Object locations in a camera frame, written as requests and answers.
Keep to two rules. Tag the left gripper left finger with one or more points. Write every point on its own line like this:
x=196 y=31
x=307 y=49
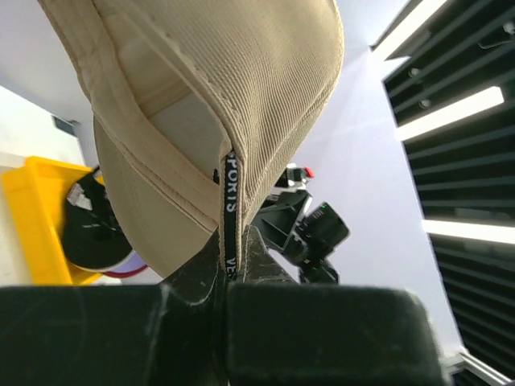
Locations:
x=159 y=334

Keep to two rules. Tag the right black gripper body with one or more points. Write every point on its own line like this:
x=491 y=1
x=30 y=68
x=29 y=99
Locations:
x=305 y=239

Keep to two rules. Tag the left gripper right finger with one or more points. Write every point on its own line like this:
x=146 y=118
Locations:
x=284 y=333

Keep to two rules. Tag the black and white cap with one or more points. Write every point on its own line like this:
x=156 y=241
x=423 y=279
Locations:
x=92 y=237

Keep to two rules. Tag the beige baseball cap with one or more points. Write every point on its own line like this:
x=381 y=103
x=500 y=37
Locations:
x=198 y=107

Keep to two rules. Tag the red cap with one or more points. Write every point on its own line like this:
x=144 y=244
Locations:
x=121 y=275

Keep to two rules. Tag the lavender cap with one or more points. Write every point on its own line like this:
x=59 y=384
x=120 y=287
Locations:
x=132 y=261

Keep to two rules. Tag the yellow plastic tray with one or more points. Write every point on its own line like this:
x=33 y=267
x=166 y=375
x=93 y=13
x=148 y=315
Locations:
x=35 y=194

